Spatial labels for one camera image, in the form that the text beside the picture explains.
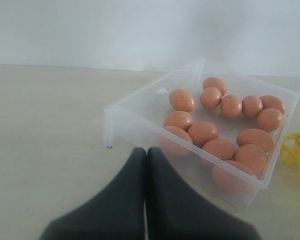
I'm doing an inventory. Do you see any yellow plastic egg tray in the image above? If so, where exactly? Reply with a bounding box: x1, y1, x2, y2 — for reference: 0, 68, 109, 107
279, 132, 300, 178

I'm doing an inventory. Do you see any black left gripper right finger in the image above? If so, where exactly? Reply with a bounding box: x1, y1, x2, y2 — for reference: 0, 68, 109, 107
145, 147, 261, 240

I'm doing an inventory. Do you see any clear plastic bin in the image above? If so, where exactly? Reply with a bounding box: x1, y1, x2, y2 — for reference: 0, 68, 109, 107
103, 58, 300, 208

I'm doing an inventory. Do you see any brown egg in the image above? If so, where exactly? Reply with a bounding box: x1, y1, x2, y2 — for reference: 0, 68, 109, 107
187, 121, 219, 148
236, 128, 275, 153
211, 160, 257, 195
201, 138, 235, 161
169, 88, 196, 113
202, 76, 227, 97
200, 87, 222, 109
242, 95, 263, 118
158, 126, 193, 157
260, 95, 286, 115
220, 94, 242, 119
163, 111, 194, 132
257, 108, 284, 132
233, 144, 267, 174

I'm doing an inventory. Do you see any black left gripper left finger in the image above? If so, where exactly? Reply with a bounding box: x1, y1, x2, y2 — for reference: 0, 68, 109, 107
40, 147, 147, 240

